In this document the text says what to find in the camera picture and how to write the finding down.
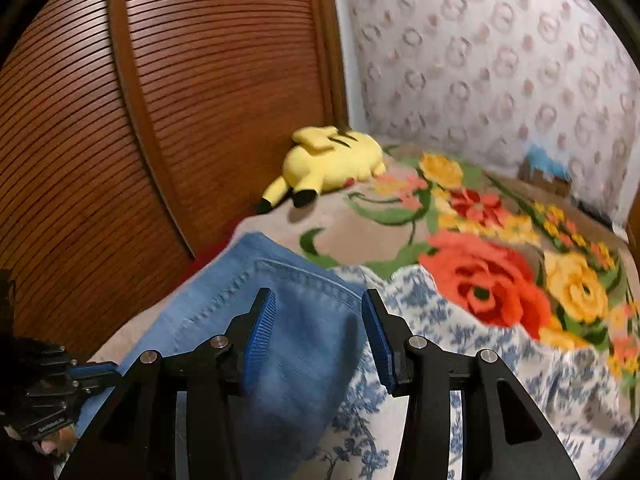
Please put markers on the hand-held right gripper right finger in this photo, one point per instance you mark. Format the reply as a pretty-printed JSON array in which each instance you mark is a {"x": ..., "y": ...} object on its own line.
[{"x": 382, "y": 355}]

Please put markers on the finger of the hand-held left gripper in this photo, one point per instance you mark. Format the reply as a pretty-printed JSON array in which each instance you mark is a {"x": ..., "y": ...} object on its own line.
[{"x": 97, "y": 372}]

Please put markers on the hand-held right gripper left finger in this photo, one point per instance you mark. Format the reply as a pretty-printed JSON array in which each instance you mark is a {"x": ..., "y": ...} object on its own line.
[{"x": 259, "y": 350}]

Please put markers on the blue denim pants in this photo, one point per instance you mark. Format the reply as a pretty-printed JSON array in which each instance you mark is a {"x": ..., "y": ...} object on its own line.
[{"x": 310, "y": 340}]

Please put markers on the person's left hand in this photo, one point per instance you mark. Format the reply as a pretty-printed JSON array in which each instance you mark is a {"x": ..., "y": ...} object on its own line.
[{"x": 52, "y": 446}]

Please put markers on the white blue floral cloth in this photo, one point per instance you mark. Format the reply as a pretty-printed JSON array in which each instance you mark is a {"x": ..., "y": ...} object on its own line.
[{"x": 475, "y": 350}]

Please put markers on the colourful flower blanket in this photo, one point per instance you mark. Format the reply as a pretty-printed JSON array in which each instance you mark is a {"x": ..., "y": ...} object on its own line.
[{"x": 490, "y": 280}]

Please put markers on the yellow plush toy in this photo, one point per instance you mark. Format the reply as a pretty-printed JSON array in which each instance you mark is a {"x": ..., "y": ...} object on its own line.
[{"x": 335, "y": 160}]

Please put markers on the cardboard box with blue contents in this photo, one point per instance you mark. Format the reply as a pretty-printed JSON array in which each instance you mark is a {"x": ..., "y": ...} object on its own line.
[{"x": 542, "y": 180}]

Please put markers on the wooden louvered wardrobe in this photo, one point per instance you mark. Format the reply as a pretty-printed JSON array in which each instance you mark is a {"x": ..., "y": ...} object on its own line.
[{"x": 200, "y": 85}]

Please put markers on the sheer curtain with circles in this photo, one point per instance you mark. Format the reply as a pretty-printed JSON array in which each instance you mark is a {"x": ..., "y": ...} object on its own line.
[{"x": 475, "y": 60}]

